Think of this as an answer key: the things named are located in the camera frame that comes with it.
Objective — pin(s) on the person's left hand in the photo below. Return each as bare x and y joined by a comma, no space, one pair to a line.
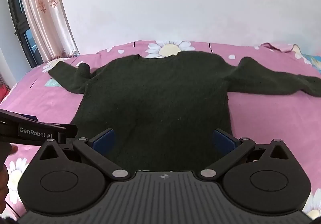
3,183

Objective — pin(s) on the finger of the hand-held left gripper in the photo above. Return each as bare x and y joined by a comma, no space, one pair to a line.
67,130

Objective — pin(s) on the pink floral bed sheet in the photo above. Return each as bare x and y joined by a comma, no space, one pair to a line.
270,118

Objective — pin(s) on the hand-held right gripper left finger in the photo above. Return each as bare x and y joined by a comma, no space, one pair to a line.
104,140

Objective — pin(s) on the pink patterned curtain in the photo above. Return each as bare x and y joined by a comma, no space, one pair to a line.
47,13

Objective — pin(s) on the red cloth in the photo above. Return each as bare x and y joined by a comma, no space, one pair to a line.
3,91

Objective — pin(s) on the black window frame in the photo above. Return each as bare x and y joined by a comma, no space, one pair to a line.
17,18

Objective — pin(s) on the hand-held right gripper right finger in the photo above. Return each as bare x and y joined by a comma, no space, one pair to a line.
223,141

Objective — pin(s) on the dark green knit sweater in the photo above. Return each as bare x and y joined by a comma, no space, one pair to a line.
155,93

